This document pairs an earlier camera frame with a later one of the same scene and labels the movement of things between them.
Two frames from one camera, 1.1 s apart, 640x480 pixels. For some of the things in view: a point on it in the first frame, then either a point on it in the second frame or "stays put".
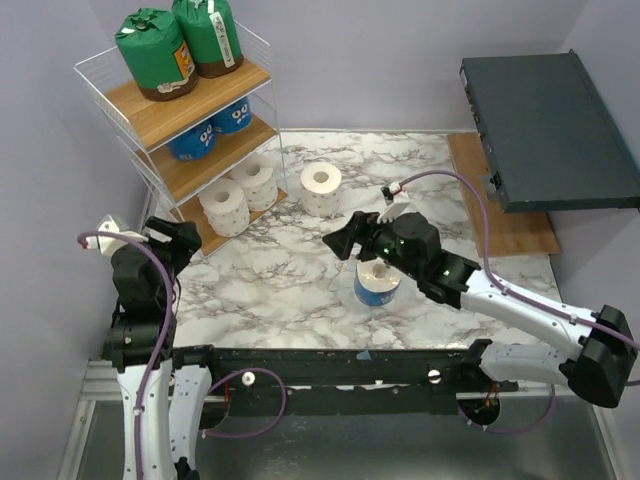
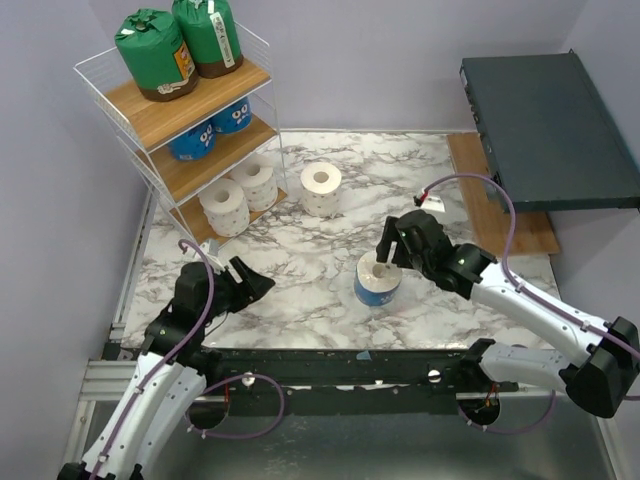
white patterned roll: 257,177 stays put
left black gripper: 185,236 -> 252,286
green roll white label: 210,31 stays put
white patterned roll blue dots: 226,207 stays put
